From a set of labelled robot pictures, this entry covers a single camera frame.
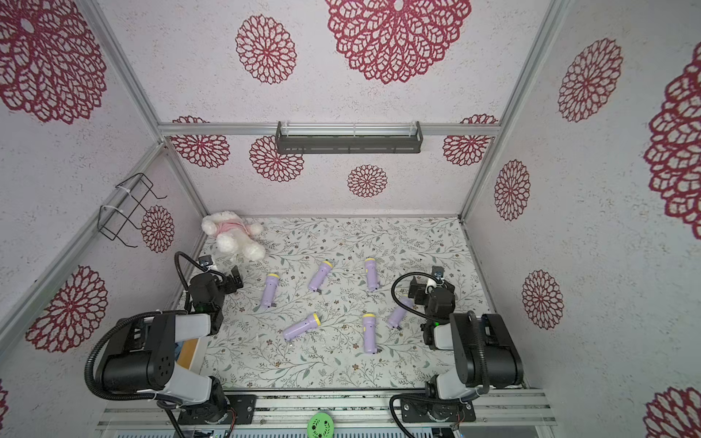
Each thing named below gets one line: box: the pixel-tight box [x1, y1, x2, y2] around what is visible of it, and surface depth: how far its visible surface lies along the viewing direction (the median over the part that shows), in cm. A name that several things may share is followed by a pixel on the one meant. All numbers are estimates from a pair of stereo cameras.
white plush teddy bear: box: [200, 210, 267, 261], surface depth 103 cm
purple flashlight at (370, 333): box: [362, 312, 379, 355], surface depth 87 cm
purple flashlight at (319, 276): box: [308, 260, 334, 293], surface depth 102 cm
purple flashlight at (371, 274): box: [365, 257, 381, 292], surface depth 102 cm
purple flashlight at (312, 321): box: [282, 312, 323, 342], surface depth 89 cm
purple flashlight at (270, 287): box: [261, 272, 281, 309], surface depth 97 cm
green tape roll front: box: [306, 411, 335, 438], surface depth 69 cm
